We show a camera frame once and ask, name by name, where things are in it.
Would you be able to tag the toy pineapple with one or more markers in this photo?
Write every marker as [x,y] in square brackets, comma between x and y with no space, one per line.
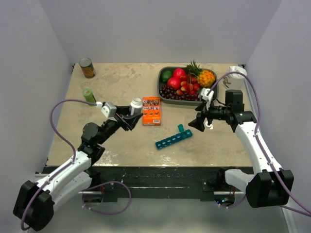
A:
[204,77]

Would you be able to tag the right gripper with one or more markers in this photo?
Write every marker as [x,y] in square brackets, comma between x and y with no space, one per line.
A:
[198,123]

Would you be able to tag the green bottle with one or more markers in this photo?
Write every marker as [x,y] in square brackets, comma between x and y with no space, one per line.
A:
[89,96]

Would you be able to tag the white bottle cap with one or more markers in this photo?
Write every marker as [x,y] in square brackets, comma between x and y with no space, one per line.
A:
[210,126]

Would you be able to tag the grey fruit tray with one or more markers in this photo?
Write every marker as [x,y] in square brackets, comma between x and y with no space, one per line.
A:
[178,102]

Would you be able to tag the green lime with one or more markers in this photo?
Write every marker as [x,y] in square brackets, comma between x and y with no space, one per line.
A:
[166,75]

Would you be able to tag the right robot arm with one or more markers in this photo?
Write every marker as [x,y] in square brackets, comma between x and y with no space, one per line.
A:
[269,183]

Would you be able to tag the black base frame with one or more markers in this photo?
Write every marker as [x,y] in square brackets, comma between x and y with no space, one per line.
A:
[114,182]

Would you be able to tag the dark grape bunch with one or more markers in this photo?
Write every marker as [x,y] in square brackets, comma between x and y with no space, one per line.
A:
[170,94]

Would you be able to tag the red apple top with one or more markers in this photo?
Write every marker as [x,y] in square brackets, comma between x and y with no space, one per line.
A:
[179,73]

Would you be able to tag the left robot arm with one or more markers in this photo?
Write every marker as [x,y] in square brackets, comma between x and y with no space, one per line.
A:
[37,201]

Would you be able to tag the red apple bottom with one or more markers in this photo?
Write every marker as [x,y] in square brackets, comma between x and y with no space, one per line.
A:
[174,83]

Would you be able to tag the teal weekly pill organizer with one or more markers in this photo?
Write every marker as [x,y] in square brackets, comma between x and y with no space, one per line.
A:
[182,135]

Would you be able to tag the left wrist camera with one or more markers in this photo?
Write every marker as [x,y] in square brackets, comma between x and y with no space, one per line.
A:
[108,109]

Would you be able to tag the tin can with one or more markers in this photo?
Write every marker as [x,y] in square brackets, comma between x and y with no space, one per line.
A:
[87,67]

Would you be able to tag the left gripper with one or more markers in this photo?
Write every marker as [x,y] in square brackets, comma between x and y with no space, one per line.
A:
[130,123]

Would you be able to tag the red cherries pile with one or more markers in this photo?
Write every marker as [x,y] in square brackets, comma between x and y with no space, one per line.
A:
[188,85]

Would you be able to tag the white pill bottle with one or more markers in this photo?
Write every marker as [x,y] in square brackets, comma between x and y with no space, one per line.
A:
[136,106]

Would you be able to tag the orange razor box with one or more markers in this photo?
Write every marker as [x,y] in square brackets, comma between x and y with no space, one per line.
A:
[151,111]

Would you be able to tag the red apple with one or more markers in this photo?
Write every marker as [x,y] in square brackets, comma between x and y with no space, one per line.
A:
[179,73]
[174,83]

